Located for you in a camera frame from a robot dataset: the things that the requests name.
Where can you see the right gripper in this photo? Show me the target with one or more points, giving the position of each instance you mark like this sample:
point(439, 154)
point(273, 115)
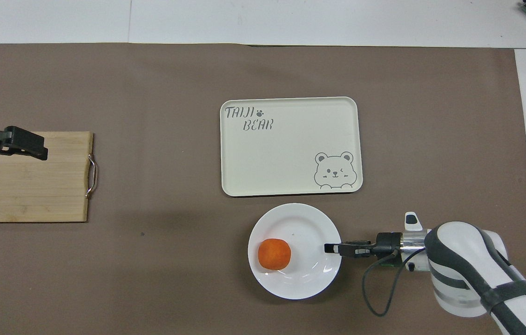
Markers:
point(388, 244)

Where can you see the cream tray with bear print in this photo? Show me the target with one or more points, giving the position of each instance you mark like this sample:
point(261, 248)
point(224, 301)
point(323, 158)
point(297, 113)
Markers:
point(286, 153)

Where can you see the wooden cutting board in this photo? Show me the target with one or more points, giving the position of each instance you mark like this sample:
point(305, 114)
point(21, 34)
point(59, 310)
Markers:
point(25, 190)

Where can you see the white round plate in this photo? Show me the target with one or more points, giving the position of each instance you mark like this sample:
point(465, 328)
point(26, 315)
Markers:
point(307, 228)

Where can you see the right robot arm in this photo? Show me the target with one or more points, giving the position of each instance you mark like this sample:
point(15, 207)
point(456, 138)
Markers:
point(468, 260)

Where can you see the orange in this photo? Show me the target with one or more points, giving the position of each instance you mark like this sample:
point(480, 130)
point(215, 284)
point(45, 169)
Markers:
point(274, 253)

